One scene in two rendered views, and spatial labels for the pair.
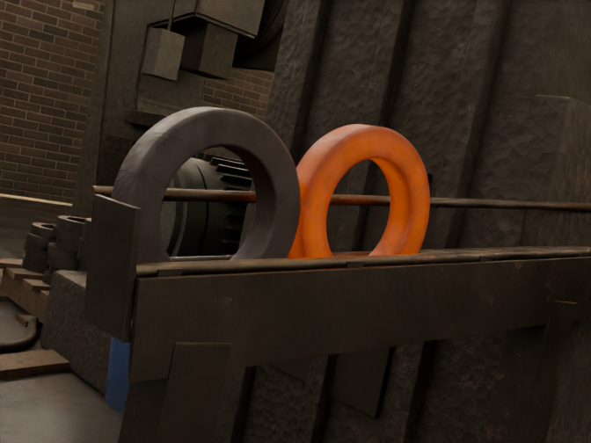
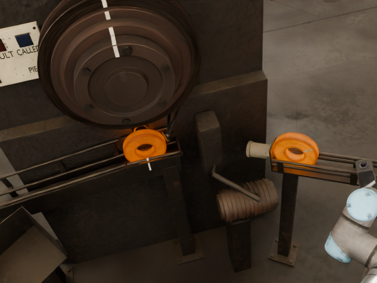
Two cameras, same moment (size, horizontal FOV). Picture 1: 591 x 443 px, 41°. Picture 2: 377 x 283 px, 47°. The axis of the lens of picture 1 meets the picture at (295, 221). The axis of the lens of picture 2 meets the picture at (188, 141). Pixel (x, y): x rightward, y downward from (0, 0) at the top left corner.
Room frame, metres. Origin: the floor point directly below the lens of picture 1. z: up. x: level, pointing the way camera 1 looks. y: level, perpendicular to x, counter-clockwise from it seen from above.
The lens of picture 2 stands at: (0.61, -1.50, 1.87)
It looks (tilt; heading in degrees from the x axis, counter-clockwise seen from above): 46 degrees down; 35
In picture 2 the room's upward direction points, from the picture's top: 9 degrees counter-clockwise
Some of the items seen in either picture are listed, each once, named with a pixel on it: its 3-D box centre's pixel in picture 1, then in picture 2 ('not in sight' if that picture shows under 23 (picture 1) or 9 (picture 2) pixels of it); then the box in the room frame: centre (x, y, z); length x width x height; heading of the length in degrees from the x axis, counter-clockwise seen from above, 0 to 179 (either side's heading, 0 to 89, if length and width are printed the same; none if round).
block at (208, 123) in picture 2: not in sight; (208, 141); (1.57, -0.92, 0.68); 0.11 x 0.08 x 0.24; 41
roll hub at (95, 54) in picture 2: not in sight; (125, 83); (1.33, -0.82, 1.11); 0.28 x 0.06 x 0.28; 131
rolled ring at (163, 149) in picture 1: (211, 211); not in sight; (0.70, 0.08, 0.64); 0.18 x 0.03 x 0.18; 131
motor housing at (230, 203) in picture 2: not in sight; (247, 228); (1.52, -1.09, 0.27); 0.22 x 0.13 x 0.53; 131
